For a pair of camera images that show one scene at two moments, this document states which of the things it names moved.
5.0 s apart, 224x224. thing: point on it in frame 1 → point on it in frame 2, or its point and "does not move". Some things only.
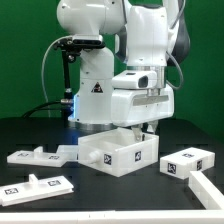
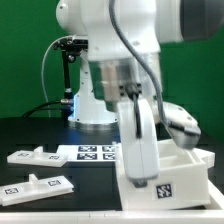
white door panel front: x=34 y=191 does not move
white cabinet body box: x=116 y=151 → x=182 y=180
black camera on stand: x=70 y=47 does not move
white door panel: x=37 y=158 does not move
